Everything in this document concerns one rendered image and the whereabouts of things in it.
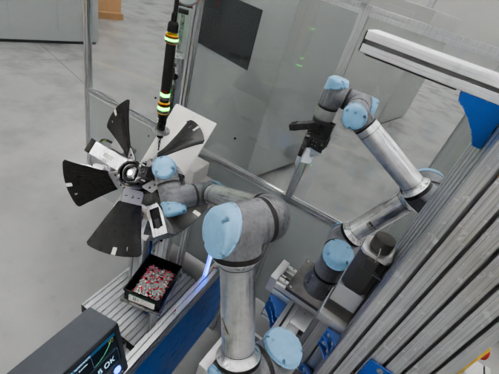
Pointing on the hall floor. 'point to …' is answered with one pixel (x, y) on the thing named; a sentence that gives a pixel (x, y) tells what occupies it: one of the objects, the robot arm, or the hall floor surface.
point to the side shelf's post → (183, 245)
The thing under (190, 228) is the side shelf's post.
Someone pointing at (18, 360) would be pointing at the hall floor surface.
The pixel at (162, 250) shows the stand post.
